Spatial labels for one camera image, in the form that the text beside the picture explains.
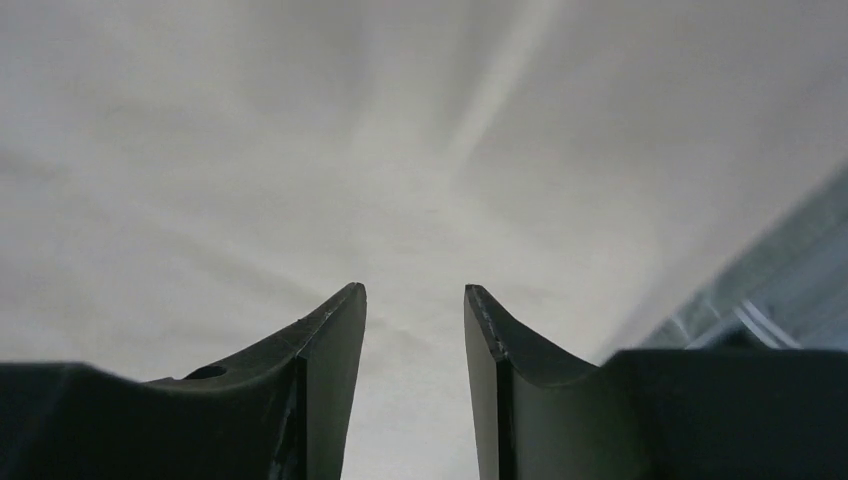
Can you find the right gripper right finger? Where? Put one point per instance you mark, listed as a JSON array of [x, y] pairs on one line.
[[540, 412]]

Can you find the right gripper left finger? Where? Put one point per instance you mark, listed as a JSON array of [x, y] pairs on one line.
[[278, 409]]

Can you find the beige cloth wrap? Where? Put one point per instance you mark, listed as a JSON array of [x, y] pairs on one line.
[[180, 179]]

